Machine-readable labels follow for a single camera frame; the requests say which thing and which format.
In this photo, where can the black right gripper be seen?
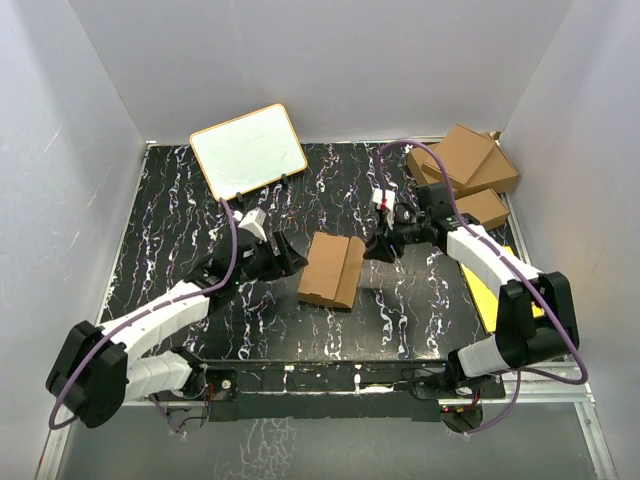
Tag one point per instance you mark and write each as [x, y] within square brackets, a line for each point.
[381, 248]

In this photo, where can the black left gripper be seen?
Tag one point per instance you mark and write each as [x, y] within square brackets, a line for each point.
[277, 267]

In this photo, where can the cardboard box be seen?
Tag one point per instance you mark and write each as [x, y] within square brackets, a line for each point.
[497, 173]
[332, 276]
[486, 207]
[463, 152]

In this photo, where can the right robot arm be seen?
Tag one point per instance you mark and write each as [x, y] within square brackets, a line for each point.
[535, 319]

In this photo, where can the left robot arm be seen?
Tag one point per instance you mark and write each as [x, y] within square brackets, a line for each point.
[99, 368]

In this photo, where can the yellow booklet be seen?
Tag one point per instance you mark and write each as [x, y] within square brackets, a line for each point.
[480, 295]

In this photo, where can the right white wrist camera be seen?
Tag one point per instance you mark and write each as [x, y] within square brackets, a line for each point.
[384, 203]

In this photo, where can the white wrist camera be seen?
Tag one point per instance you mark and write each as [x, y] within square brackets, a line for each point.
[253, 222]
[384, 203]

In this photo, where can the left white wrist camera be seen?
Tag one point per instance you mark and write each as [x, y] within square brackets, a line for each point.
[253, 222]

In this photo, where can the whiteboard with orange frame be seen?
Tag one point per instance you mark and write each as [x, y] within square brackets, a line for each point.
[248, 152]

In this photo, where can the black base frame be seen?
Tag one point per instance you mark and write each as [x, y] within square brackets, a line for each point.
[412, 389]

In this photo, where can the aluminium rail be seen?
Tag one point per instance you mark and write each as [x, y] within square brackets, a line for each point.
[173, 376]

